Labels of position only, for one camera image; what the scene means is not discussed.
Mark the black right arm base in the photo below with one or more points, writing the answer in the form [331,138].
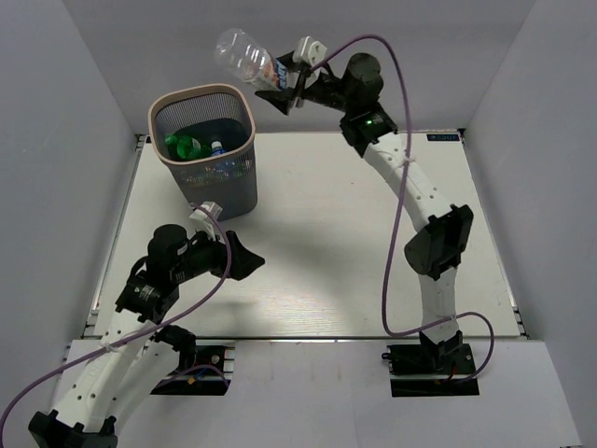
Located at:
[412,376]

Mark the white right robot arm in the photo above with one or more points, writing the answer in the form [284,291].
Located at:
[441,227]

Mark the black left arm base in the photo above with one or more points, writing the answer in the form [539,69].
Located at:
[205,372]

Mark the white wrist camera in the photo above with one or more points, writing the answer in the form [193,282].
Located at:
[201,215]
[309,51]

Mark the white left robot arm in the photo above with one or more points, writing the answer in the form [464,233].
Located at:
[139,348]

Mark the green sprite bottle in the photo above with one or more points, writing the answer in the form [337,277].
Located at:
[185,148]

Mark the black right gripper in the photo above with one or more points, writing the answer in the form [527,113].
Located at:
[284,99]

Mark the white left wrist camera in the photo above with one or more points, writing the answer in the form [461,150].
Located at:
[201,215]

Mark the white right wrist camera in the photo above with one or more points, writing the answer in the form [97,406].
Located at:
[309,51]

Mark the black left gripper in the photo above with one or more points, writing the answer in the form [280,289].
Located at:
[243,260]

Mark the clear bottle red blue label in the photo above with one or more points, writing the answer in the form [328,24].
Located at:
[251,63]

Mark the blue table sticker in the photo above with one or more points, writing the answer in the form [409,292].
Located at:
[443,137]

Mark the grey mesh waste bin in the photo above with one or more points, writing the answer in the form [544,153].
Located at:
[205,136]

